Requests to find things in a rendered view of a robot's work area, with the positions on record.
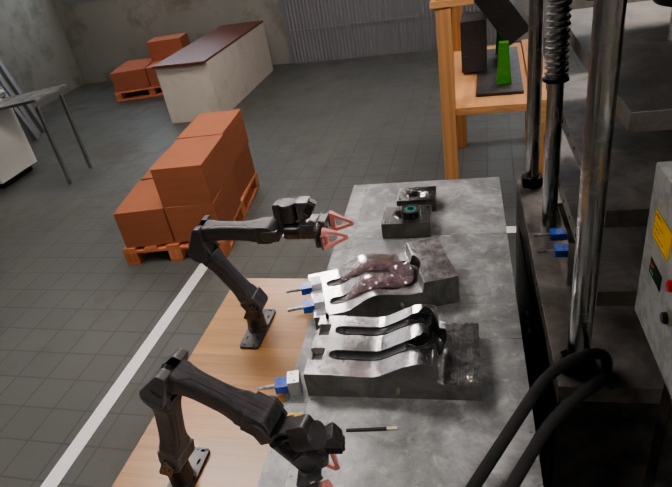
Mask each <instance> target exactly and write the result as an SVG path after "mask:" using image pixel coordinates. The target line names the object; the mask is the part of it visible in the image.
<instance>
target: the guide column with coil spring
mask: <svg viewBox="0 0 672 487"><path fill-rule="evenodd" d="M568 2H569V0H562V1H557V2H550V6H558V5H563V4H566V3H568ZM568 7H569V6H566V7H562V8H557V9H550V13H559V12H563V11H566V10H568ZM566 17H568V13H566V14H563V15H558V16H550V20H558V19H563V18H566ZM565 24H568V20H566V21H563V22H558V23H550V24H549V27H558V26H562V25H565ZM565 31H567V27H566V28H562V29H557V30H549V34H557V33H562V32H565ZM566 37H567V34H565V35H561V36H556V37H549V41H555V40H561V39H564V38H566ZM566 43H567V41H564V42H560V43H553V44H549V47H560V46H563V45H566ZM565 51H566V48H563V49H558V50H548V54H557V53H562V52H565ZM565 57H566V54H564V55H561V56H556V57H548V60H549V61H553V60H560V59H563V58H565ZM565 61H566V60H565ZM565 61H563V62H559V63H548V67H557V66H561V65H564V64H565ZM564 70H565V67H564V68H561V69H556V70H548V73H559V72H562V71H564ZM564 77H565V73H564V74H562V75H558V76H547V78H548V79H562V78H564ZM563 97H564V83H562V84H547V100H546V125H545V150H544V176H543V201H542V226H541V232H542V233H549V229H551V228H555V225H556V206H557V203H558V188H557V181H558V175H559V170H560V152H561V133H562V126H561V111H562V110H563Z"/></svg>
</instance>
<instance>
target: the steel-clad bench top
mask: <svg viewBox="0 0 672 487"><path fill-rule="evenodd" d="M426 186H436V190H437V207H436V211H433V212H432V231H431V237H417V238H388V239H383V236H382V229H381V222H382V217H383V213H384V208H385V207H391V206H397V196H398V190H399V188H408V187H426ZM344 217H345V218H348V219H350V220H352V221H353V222H354V225H353V226H350V227H347V228H344V229H341V230H340V231H339V232H342V233H345V234H348V237H349V239H347V240H345V241H343V242H341V243H339V244H337V245H335V246H334V249H333V252H332V256H331V259H330V262H329V265H328V268H327V271H330V270H335V269H338V268H340V267H342V266H344V265H345V264H347V263H348V262H349V261H351V260H352V259H354V258H355V257H357V256H360V255H363V254H397V253H402V252H405V251H406V244H407V243H409V242H414V241H419V240H424V239H429V238H434V237H437V238H438V240H439V241H440V243H441V245H442V247H443V249H444V251H445V252H446V254H447V256H448V258H449V260H450V261H451V263H452V265H453V267H454V269H455V271H456V272H457V274H458V278H459V297H460V302H455V303H450V304H445V305H440V306H436V309H437V313H438V318H439V321H441V322H444V323H479V342H480V361H481V381H482V401H468V400H434V399H401V398H367V397H334V396H309V395H308V391H307V388H306V384H305V380H304V376H303V373H304V369H305V366H306V363H307V360H308V359H310V356H311V352H312V351H311V346H312V343H313V340H314V337H315V335H317V332H318V330H317V329H316V324H315V320H314V314H312V317H311V320H310V323H309V327H308V330H307V333H306V336H305V339H304V342H303V345H302V348H301V351H300V354H299V357H298V360H297V364H296V367H295V370H299V373H300V377H301V381H302V395H297V396H290V394H289V393H287V394H286V398H285V401H284V404H283V405H284V407H283V408H284V409H285V410H286V411H287V412H288V413H302V414H309V415H311V417H312V418H313V419H314V420H319V421H321V422H322V423H323V424H324V426H325V425H327V424H329V423H331V422H334V423H335V424H336V425H337V426H339V427H340V428H341V429H342V430H343V435H345V442H346V444H345V448H346V449H345V451H343V454H336V457H337V460H338V463H339V465H340V469H339V470H336V471H335V470H332V469H330V468H328V467H324V468H322V473H321V475H322V476H323V479H322V480H321V481H324V480H326V479H329V480H330V481H331V483H332V485H333V487H465V486H466V485H467V483H468V482H469V480H470V479H471V477H472V476H473V474H474V473H475V471H476V469H477V468H478V466H479V465H480V463H481V462H482V460H483V459H484V457H485V456H486V454H487V453H488V451H489V450H490V448H491V447H492V445H493V444H494V442H495V441H496V439H497V438H498V436H499V434H500V433H501V431H502V430H503V428H504V427H505V425H506V424H507V422H508V421H509V419H510V418H511V416H512V415H513V413H514V412H515V410H516V409H517V407H518V406H519V404H520V403H521V401H522V400H523V398H524V396H525V395H526V393H527V392H528V390H529V382H528V375H527V368H526V361H525V354H524V347H523V340H522V333H521V326H520V319H519V312H518V306H517V299H516V292H515V285H514V278H513V271H512V264H511V257H510V250H509V243H508V236H507V229H506V222H505V215H504V208H503V201H502V194H501V187H500V180H499V177H487V178H470V179H453V180H435V181H418V182H401V183H384V184H367V185H354V188H353V191H352V194H351V197H350V200H349V203H348V206H347V209H346V212H345V215H344ZM295 370H294V371H295ZM305 409H306V410H305ZM391 426H397V430H381V431H359V432H346V429H349V428H370V427H391ZM535 433H536V431H535V424H534V417H533V410H531V411H530V413H529V414H528V416H527V417H526V419H525V420H524V422H523V424H522V425H521V427H520V428H519V430H518V431H517V433H516V434H515V436H514V438H513V439H512V441H511V442H510V444H509V445H508V447H507V448H506V450H505V452H504V453H503V455H502V456H501V458H500V459H499V461H498V462H497V464H496V466H495V467H494V469H493V470H492V472H491V473H490V475H489V476H488V478H487V480H486V481H485V483H484V484H483V486H482V487H503V486H504V484H505V483H506V481H507V479H508V478H509V476H510V474H511V473H512V471H513V469H514V468H515V466H516V464H517V463H518V461H519V459H520V458H521V456H522V454H523V453H524V451H525V449H526V448H527V446H528V444H529V443H530V441H531V439H532V438H533V436H534V434H535ZM297 474H298V469H297V468H296V467H294V466H293V465H292V464H291V463H290V462H288V461H287V460H286V459H285V458H283V457H282V456H281V455H280V454H278V453H277V452H276V451H275V450H274V449H272V448H271V447H269V450H268V453H267V456H266V459H265V462H264V465H263V468H262V472H261V475H260V478H259V481H258V484H257V487H297V486H296V483H297ZM286 477H287V478H286ZM321 481H319V482H321ZM520 487H544V486H543V479H542V472H541V466H540V459H539V454H538V456H537V458H536V460H535V461H534V463H533V465H532V466H531V468H530V470H529V472H528V473H527V475H526V477H525V479H524V480H523V482H522V484H521V485H520Z"/></svg>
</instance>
